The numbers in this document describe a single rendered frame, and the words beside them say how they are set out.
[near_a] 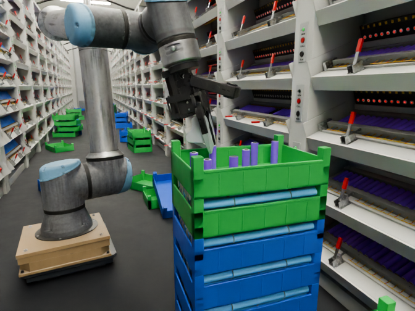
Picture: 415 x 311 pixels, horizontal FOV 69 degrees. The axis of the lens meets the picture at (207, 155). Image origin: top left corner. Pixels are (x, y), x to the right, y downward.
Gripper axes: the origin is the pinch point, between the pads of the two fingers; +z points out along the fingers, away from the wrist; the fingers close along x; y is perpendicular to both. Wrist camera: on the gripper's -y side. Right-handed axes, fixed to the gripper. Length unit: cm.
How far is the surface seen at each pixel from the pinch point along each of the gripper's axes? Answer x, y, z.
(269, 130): -55, -12, 7
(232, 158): 12.5, -5.9, 1.4
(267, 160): -11.0, -11.1, 8.5
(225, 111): -95, 10, -4
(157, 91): -277, 110, -39
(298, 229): 6.7, -15.3, 20.9
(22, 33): -207, 205, -122
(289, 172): 9.1, -16.0, 7.3
